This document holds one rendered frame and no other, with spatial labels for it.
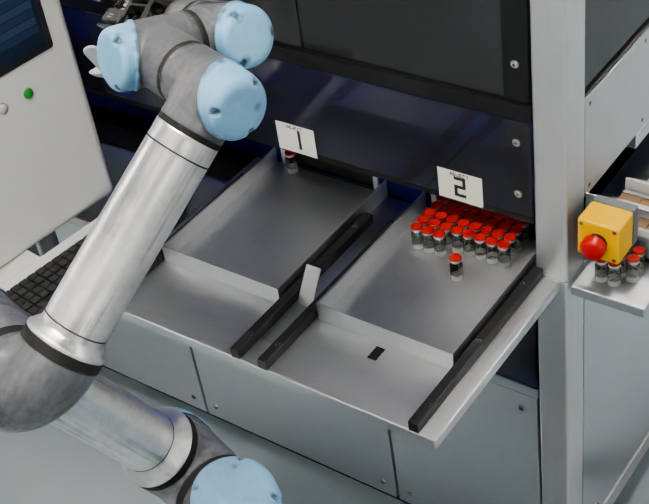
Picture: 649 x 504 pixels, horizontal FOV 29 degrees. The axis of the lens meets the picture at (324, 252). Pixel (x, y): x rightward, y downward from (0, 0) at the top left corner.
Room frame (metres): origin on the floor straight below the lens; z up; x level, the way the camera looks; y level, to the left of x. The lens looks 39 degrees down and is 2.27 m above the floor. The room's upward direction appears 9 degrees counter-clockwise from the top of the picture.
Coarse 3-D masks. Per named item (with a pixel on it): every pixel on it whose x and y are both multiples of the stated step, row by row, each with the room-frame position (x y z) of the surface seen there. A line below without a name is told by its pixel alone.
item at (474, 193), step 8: (440, 168) 1.70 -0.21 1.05; (440, 176) 1.70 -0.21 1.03; (448, 176) 1.69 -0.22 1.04; (456, 176) 1.68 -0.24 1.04; (464, 176) 1.67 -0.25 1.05; (472, 176) 1.66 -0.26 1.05; (440, 184) 1.70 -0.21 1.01; (448, 184) 1.69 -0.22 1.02; (456, 184) 1.68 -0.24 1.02; (472, 184) 1.66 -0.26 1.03; (480, 184) 1.65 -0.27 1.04; (440, 192) 1.70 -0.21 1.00; (448, 192) 1.69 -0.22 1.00; (464, 192) 1.67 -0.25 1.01; (472, 192) 1.66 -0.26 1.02; (480, 192) 1.65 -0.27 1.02; (464, 200) 1.67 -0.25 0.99; (472, 200) 1.66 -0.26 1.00; (480, 200) 1.65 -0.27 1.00
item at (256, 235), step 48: (240, 192) 1.95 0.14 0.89; (288, 192) 1.93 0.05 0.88; (336, 192) 1.91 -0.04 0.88; (384, 192) 1.87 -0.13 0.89; (192, 240) 1.83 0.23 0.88; (240, 240) 1.81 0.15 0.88; (288, 240) 1.78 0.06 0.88; (336, 240) 1.75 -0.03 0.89; (240, 288) 1.67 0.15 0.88; (288, 288) 1.64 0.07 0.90
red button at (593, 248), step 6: (588, 240) 1.49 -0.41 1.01; (594, 240) 1.49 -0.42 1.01; (600, 240) 1.49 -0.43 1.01; (582, 246) 1.50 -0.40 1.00; (588, 246) 1.49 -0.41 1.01; (594, 246) 1.48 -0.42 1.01; (600, 246) 1.48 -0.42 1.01; (582, 252) 1.49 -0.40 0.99; (588, 252) 1.49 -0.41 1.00; (594, 252) 1.48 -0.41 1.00; (600, 252) 1.48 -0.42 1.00; (588, 258) 1.49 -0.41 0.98; (594, 258) 1.48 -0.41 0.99; (600, 258) 1.48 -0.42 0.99
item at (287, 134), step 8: (280, 128) 1.92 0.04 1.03; (288, 128) 1.90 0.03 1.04; (296, 128) 1.89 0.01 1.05; (304, 128) 1.88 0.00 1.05; (280, 136) 1.92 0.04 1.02; (288, 136) 1.91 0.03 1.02; (296, 136) 1.89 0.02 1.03; (304, 136) 1.88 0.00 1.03; (312, 136) 1.87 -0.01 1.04; (280, 144) 1.92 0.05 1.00; (288, 144) 1.91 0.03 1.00; (296, 144) 1.90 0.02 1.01; (304, 144) 1.88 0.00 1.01; (312, 144) 1.87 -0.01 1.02; (304, 152) 1.89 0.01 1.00; (312, 152) 1.87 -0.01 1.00
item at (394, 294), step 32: (384, 256) 1.70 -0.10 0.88; (416, 256) 1.68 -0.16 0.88; (448, 256) 1.67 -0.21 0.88; (352, 288) 1.62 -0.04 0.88; (384, 288) 1.61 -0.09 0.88; (416, 288) 1.60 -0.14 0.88; (448, 288) 1.58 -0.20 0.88; (480, 288) 1.57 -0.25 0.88; (512, 288) 1.54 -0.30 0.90; (352, 320) 1.52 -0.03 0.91; (384, 320) 1.53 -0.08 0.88; (416, 320) 1.52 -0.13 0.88; (448, 320) 1.51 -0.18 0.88; (480, 320) 1.46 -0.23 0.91; (416, 352) 1.44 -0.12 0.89; (448, 352) 1.40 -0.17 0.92
